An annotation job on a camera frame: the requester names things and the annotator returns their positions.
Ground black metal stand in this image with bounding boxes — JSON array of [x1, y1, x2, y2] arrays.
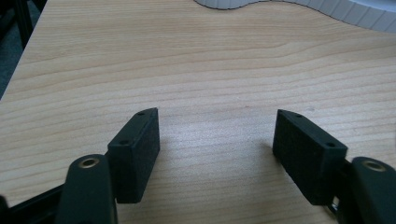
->
[[0, 0, 49, 50]]

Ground white ribbed wavy-edged tray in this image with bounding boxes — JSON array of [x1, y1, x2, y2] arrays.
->
[[193, 0, 396, 34]]

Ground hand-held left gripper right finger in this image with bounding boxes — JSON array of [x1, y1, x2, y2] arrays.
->
[[272, 108, 349, 206]]

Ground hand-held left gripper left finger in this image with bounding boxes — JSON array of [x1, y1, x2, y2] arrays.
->
[[106, 107, 162, 204]]

